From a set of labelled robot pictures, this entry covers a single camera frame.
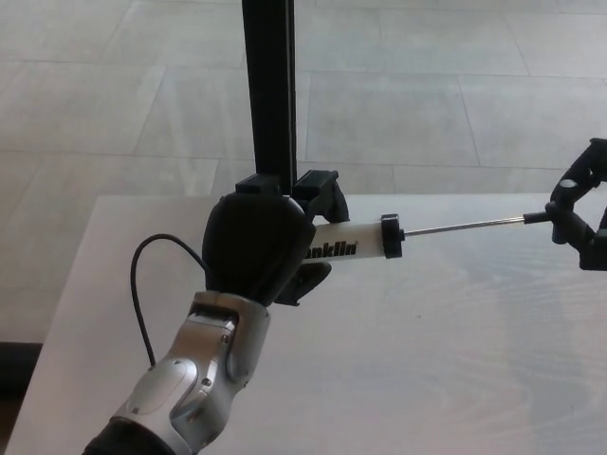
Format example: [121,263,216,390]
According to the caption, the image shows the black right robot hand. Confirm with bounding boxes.
[544,137,607,272]

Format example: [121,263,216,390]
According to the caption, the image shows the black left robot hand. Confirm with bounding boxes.
[201,169,352,307]

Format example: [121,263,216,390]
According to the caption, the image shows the white Franklin air pump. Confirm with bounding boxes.
[303,202,568,263]

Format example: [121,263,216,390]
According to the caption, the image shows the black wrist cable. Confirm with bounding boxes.
[131,233,214,369]

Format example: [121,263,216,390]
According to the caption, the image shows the black vertical post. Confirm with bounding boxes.
[241,0,300,196]

